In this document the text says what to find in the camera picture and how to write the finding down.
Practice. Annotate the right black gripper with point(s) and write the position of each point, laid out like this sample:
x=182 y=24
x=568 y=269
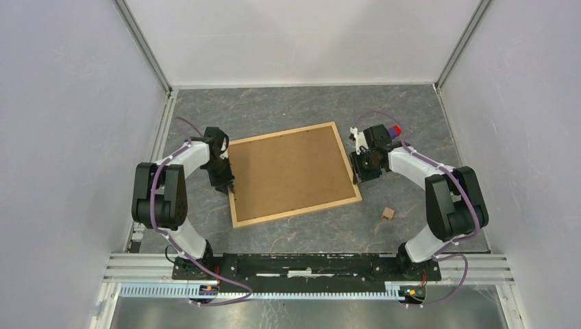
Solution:
x=359 y=175

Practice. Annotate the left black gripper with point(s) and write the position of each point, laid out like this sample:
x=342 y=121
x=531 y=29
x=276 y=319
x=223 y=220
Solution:
x=227 y=177

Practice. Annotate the brown backing board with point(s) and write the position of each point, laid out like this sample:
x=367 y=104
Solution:
x=290 y=172

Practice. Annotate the wooden picture frame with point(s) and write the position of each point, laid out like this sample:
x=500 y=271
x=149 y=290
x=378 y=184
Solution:
x=233 y=209

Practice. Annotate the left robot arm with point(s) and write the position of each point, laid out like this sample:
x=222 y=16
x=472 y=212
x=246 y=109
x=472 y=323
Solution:
x=160 y=201

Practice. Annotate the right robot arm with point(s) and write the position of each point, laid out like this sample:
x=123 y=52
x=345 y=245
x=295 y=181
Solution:
x=454 y=204

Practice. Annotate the small brown cube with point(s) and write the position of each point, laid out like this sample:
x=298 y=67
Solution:
x=388 y=214

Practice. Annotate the purple and red block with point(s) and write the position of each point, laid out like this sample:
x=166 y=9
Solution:
x=394 y=132

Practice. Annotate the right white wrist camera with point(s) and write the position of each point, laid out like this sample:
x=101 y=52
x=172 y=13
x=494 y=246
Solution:
x=359 y=138

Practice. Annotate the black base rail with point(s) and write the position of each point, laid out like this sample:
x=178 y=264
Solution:
x=303 y=273

